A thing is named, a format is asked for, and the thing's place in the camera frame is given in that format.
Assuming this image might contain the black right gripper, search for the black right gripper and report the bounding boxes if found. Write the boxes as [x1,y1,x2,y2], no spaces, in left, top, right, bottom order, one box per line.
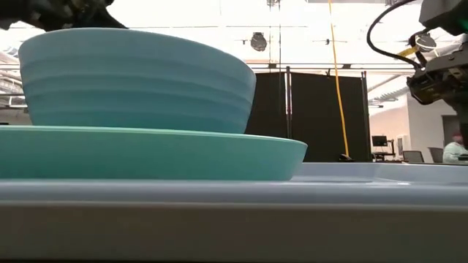
[406,54,468,147]

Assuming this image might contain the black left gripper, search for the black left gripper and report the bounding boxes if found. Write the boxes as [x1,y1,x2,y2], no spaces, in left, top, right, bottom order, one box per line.
[0,0,128,32]

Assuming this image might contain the blue plastic bowl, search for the blue plastic bowl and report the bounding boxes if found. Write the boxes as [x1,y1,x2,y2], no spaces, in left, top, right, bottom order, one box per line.
[18,28,257,134]

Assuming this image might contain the teal plastic plate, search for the teal plastic plate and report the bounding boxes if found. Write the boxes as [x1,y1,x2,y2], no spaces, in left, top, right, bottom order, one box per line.
[0,125,308,182]

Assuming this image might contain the blue plastic tray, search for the blue plastic tray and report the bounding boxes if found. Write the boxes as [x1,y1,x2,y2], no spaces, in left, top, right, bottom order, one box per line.
[0,162,468,262]

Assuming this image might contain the person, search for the person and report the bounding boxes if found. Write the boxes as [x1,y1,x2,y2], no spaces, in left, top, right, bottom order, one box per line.
[442,130,468,164]

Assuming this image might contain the grey office chair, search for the grey office chair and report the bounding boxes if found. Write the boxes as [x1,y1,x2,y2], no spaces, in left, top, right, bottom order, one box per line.
[427,147,445,164]
[401,150,425,164]

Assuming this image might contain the yellow tag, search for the yellow tag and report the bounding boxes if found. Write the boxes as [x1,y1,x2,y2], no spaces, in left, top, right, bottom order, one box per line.
[397,45,420,58]

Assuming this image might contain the black partition screen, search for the black partition screen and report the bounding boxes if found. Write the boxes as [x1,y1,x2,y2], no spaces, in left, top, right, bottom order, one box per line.
[244,71,372,163]

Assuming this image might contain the dark round ceiling fixture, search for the dark round ceiling fixture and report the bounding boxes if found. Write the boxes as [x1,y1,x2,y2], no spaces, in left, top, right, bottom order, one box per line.
[250,31,268,53]

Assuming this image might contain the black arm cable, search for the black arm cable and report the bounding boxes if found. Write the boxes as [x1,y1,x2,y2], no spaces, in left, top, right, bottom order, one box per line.
[366,0,422,70]

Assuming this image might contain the yellow cable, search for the yellow cable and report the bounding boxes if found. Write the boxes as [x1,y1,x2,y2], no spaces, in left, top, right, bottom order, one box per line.
[328,0,351,159]

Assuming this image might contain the black metal table frame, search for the black metal table frame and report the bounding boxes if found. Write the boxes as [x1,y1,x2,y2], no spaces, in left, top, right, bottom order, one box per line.
[0,61,418,72]

